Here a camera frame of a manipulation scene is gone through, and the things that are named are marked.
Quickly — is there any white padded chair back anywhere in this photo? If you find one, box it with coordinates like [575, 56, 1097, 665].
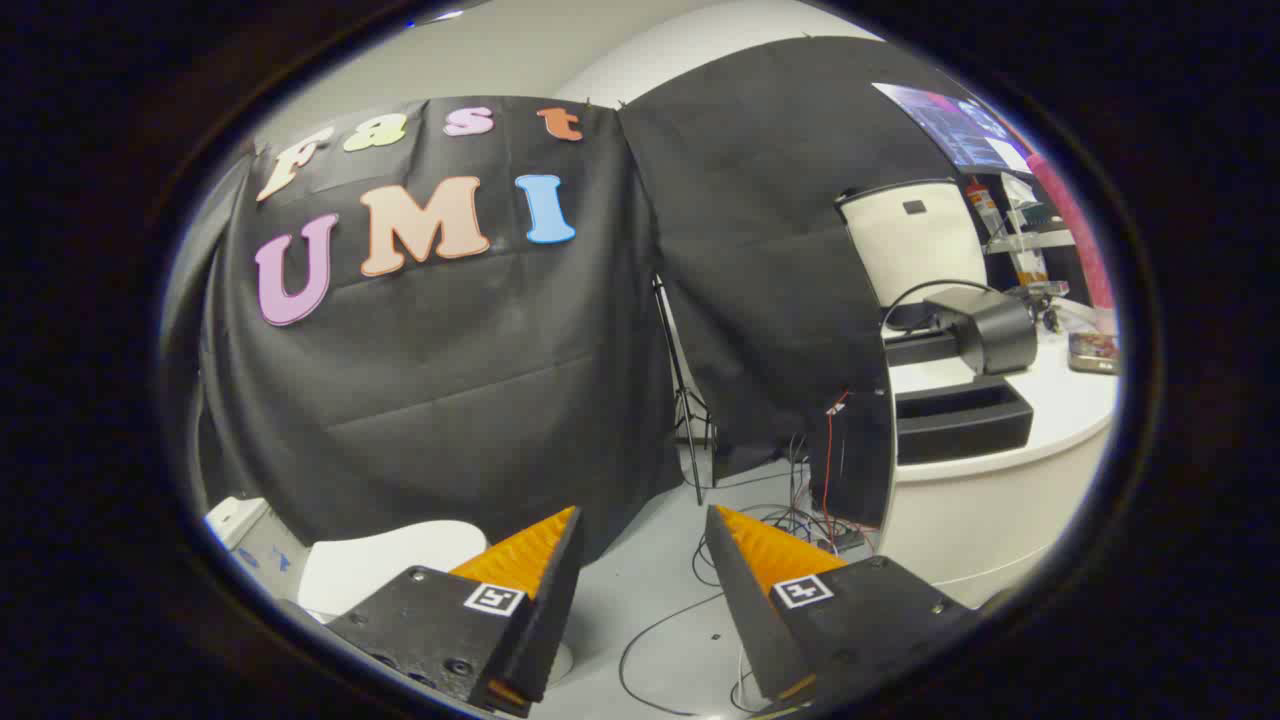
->
[836, 178, 989, 309]

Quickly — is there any white toilet lid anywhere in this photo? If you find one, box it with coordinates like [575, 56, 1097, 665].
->
[298, 519, 491, 621]

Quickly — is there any white round counter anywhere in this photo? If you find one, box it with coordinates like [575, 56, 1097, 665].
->
[878, 298, 1121, 611]

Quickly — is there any bottle with red cap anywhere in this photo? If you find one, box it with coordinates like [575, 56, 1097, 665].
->
[964, 177, 1005, 241]

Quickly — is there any black desktop device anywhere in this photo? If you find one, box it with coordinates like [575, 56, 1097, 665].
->
[922, 287, 1039, 377]

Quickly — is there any red wire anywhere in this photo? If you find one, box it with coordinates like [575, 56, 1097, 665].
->
[821, 391, 853, 547]

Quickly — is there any printed tin box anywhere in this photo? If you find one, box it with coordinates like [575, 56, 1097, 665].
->
[1067, 332, 1121, 376]

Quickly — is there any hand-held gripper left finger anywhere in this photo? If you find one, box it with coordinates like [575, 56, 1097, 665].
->
[328, 506, 585, 717]

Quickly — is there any black open tray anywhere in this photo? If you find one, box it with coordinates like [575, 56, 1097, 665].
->
[893, 375, 1035, 467]

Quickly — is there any floor cable bundle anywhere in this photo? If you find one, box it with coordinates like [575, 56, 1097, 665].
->
[690, 498, 883, 563]

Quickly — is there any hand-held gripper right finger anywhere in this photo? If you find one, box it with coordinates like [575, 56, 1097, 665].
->
[706, 505, 979, 715]

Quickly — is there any black floor box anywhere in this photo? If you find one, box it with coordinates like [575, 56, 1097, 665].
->
[808, 390, 895, 529]

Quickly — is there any black backdrop cloth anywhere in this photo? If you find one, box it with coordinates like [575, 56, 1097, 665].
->
[205, 95, 686, 561]
[160, 150, 251, 501]
[618, 36, 961, 479]

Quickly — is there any wall monitor screen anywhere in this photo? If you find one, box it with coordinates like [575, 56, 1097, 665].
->
[873, 82, 1033, 177]

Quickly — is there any black tripod stand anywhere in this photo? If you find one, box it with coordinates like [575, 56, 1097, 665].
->
[652, 278, 717, 506]

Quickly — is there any clear acrylic rack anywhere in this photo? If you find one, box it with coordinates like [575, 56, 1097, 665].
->
[985, 174, 1077, 293]

